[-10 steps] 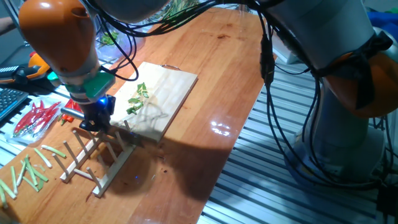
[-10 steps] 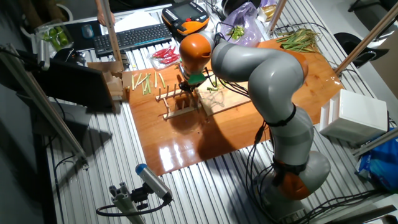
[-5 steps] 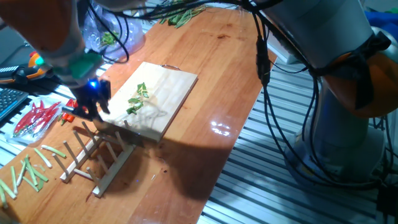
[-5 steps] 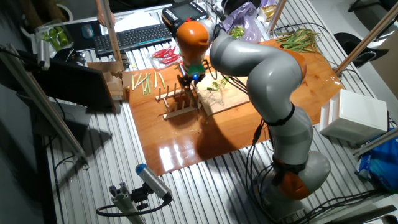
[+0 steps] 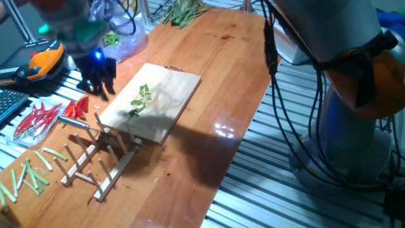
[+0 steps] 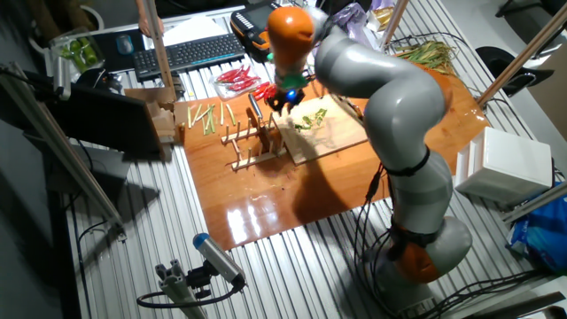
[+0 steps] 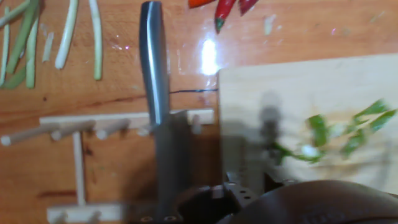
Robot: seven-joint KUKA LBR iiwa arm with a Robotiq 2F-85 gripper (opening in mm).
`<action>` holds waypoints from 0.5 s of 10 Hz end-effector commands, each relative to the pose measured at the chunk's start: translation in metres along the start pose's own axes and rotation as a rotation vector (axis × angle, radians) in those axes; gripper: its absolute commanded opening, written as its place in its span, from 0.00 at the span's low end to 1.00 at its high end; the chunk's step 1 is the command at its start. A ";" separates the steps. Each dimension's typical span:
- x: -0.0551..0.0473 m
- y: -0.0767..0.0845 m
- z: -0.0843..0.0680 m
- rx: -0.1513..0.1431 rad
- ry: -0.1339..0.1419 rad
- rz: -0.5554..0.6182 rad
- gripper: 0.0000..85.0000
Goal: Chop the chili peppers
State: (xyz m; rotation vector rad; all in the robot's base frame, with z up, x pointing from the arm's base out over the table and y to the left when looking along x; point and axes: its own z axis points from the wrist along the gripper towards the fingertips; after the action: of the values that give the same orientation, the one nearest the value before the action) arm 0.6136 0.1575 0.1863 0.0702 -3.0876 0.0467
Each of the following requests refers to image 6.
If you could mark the black monitor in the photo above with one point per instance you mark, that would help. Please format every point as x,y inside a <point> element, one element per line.
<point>106,117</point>

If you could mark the bundle of green stalks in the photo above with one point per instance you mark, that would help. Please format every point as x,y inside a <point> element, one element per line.
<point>425,55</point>

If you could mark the dark red chili pepper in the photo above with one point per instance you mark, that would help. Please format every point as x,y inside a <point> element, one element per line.
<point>267,88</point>
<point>271,92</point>
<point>262,85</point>

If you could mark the wooden peg dish rack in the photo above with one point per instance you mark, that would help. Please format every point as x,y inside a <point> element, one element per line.
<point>252,161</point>

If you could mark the black chair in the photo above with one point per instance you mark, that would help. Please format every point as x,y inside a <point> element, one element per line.
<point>496,59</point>
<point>522,8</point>

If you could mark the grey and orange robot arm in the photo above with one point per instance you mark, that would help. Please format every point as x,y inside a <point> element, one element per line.
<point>398,111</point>

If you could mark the clear plastic container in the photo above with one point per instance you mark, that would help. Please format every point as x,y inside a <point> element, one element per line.
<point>77,53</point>

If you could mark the aluminium frame bar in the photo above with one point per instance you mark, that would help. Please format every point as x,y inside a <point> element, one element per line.
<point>57,146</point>
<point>522,55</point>
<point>536,201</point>

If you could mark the white paper sheet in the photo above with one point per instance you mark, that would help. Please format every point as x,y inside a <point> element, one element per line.
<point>195,31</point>

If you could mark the blue plastic bag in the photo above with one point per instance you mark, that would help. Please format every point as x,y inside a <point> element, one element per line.
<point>545,239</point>

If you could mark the green chili slice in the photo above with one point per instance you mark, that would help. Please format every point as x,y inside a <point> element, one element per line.
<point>307,119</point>
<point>300,127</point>

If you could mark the aluminium profile stand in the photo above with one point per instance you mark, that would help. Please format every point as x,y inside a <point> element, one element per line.
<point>177,292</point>

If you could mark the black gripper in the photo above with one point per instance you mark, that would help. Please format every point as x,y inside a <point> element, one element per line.
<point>287,95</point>

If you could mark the green chili pepper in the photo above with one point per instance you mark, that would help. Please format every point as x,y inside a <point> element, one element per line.
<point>320,114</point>

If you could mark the grey computer mouse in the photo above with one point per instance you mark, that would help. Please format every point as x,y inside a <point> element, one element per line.
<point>125,44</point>

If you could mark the orange and black teach pendant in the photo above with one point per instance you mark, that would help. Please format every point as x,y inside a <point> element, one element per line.
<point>248,26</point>

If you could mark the light wooden cutting board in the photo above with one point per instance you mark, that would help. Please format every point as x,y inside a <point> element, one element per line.
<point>332,137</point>

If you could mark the orange red chili pepper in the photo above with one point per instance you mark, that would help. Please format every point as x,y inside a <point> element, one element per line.
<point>260,92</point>
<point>256,95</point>

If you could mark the bystander forearm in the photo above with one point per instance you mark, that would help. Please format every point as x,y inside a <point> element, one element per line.
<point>141,8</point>

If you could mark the plastic bag of red chilies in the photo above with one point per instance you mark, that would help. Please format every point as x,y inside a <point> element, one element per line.
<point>235,80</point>

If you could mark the translucent plastic bag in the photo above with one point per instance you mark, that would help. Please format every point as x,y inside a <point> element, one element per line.
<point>354,22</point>

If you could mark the black camera bracket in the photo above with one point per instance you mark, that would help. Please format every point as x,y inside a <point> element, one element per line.
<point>199,279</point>

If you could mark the black keyboard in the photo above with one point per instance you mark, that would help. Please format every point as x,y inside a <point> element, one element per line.
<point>190,55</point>

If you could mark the black mouse pad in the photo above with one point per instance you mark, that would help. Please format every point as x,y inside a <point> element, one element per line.
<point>106,55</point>

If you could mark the large glossy wooden board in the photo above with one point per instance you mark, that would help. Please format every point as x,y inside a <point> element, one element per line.
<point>248,199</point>

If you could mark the white box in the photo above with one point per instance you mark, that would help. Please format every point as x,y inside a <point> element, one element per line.
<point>509,168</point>

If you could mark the steel cleaver knife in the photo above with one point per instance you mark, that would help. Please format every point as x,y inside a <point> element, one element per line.
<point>256,106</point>

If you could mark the bystander hand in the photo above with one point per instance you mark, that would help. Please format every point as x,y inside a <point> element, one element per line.
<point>144,26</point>

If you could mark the yellow food package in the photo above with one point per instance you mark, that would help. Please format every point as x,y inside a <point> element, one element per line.
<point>381,17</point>

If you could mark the grey camera with blue end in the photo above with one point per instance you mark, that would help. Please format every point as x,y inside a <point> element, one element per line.
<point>217,257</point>

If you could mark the silver depth camera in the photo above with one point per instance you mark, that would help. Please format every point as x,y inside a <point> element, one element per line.
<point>62,80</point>

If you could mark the black rounded object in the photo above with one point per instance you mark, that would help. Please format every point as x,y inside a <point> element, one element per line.
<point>95,80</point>

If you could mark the large green pepper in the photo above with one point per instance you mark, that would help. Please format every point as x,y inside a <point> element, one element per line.
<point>76,55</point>
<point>88,52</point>

